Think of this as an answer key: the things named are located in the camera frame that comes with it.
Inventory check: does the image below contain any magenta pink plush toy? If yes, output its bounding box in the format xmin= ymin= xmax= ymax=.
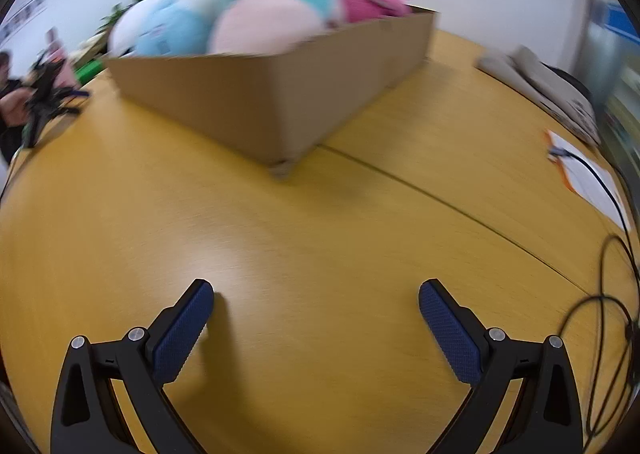
xmin=332 ymin=0 xmax=417 ymax=25

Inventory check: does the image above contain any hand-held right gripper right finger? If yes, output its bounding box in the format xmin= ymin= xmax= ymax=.
xmin=418 ymin=278 xmax=585 ymax=454

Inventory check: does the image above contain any cardboard box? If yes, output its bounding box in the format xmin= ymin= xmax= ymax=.
xmin=106 ymin=6 xmax=440 ymax=181

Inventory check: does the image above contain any light blue plush toy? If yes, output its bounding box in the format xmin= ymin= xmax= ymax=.
xmin=134 ymin=0 xmax=213 ymax=56

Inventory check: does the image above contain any white notebook with orange edge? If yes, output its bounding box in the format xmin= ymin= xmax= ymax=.
xmin=544 ymin=129 xmax=632 ymax=232

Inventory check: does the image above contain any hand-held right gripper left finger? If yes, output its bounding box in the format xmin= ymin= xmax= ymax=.
xmin=50 ymin=278 xmax=216 ymax=454

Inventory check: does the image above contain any pale pink round plush toy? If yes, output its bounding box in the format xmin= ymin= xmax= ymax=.
xmin=207 ymin=0 xmax=326 ymax=56

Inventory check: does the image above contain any grey folded cloth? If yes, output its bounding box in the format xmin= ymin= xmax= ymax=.
xmin=475 ymin=45 xmax=601 ymax=145

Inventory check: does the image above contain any black tripod stand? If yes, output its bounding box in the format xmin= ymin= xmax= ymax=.
xmin=22 ymin=59 xmax=91 ymax=150

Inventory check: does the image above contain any green plastic object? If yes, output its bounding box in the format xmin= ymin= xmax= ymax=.
xmin=75 ymin=59 xmax=103 ymax=85

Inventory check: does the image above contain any black cable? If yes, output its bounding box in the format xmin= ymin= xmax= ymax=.
xmin=550 ymin=146 xmax=640 ymax=437

